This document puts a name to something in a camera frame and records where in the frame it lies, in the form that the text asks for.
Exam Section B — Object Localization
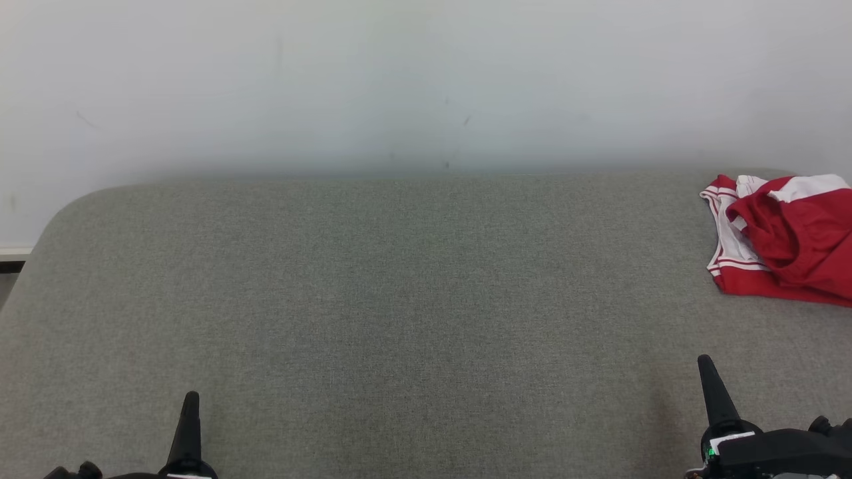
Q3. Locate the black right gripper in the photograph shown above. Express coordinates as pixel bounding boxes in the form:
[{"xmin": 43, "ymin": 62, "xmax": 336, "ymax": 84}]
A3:
[{"xmin": 686, "ymin": 355, "xmax": 852, "ymax": 479}]

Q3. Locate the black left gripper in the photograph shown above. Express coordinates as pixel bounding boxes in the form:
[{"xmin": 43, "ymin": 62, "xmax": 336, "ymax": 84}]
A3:
[{"xmin": 106, "ymin": 391, "xmax": 219, "ymax": 479}]

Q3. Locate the red jersey with white panels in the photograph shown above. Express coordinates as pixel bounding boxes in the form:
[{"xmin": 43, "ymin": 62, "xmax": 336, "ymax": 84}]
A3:
[{"xmin": 699, "ymin": 174, "xmax": 852, "ymax": 308}]

